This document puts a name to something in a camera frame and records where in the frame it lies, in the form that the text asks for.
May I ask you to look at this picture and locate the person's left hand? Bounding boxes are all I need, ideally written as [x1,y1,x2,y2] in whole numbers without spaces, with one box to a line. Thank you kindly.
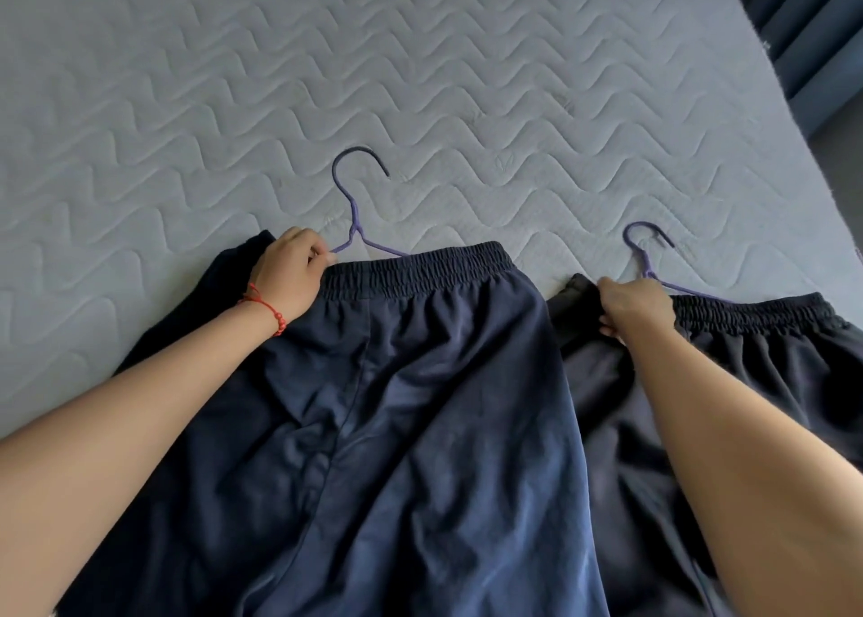
[250,226,340,327]

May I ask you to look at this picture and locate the person's right hand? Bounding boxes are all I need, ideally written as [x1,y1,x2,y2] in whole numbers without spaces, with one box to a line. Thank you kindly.
[596,275,678,348]

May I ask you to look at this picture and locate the purple wire hanger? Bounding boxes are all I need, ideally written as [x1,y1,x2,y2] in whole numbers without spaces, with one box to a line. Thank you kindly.
[622,220,743,304]
[326,145,413,260]

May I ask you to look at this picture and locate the black long trousers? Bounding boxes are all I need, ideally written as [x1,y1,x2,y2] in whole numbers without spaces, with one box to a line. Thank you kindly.
[546,272,863,617]

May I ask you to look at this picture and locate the navy printed shorts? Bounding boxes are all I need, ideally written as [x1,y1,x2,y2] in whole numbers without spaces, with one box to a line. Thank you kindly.
[57,229,611,617]

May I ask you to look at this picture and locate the person's right forearm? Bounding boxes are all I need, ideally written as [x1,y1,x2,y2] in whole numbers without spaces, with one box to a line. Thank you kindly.
[623,319,863,617]

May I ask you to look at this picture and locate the person's left forearm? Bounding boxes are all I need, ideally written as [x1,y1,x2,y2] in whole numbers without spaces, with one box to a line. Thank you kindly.
[0,299,284,617]

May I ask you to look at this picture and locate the white quilted mattress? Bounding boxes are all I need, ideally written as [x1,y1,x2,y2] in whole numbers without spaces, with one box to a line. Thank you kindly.
[0,0,863,435]

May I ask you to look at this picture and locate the blue curtain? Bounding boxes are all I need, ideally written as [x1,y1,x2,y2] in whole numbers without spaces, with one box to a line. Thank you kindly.
[725,0,863,140]

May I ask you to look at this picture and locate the red bead bracelet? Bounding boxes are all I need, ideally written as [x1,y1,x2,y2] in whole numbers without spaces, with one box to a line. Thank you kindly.
[236,283,288,338]

